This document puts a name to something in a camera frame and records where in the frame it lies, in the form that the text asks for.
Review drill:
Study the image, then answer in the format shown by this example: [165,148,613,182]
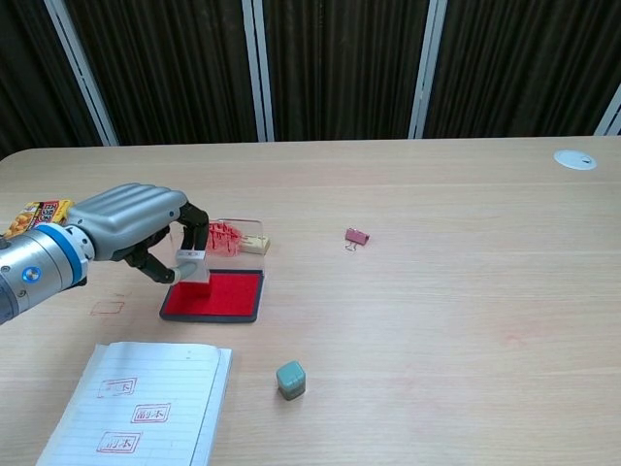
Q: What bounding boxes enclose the white round cable grommet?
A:
[553,150,598,171]

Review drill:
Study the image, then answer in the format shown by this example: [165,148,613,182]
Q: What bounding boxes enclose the black pleated curtain panel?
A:
[65,0,258,146]
[424,0,621,140]
[261,0,431,142]
[0,0,104,161]

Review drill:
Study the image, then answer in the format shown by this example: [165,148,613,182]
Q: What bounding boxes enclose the grey partition frame post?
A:
[593,83,621,137]
[408,0,448,141]
[44,0,120,147]
[241,0,277,143]

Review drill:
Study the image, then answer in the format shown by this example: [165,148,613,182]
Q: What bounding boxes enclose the white lined notebook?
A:
[36,341,234,466]

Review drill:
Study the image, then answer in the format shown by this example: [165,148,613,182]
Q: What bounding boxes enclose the white rubber stamp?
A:
[175,249,213,298]

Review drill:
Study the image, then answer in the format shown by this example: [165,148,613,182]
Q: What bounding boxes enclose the small green cube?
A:
[276,360,308,402]

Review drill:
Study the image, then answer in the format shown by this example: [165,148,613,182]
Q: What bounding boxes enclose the yellow snack box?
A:
[3,198,76,240]

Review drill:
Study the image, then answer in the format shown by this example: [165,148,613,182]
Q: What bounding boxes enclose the red ink pad clear lid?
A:
[159,218,267,325]

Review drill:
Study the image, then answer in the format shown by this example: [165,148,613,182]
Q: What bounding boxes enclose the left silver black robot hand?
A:
[65,183,211,285]

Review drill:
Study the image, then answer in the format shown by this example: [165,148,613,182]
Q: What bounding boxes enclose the small beige eraser block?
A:
[241,234,272,255]

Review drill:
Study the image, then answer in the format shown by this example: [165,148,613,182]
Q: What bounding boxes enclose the red binder clip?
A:
[343,227,372,252]

